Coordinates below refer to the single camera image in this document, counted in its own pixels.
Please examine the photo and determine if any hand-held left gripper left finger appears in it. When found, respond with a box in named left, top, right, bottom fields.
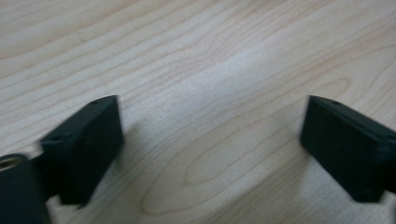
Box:
left=39, top=94, right=125, bottom=206

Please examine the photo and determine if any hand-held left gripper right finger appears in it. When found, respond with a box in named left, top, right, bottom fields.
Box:
left=300, top=94, right=396, bottom=203

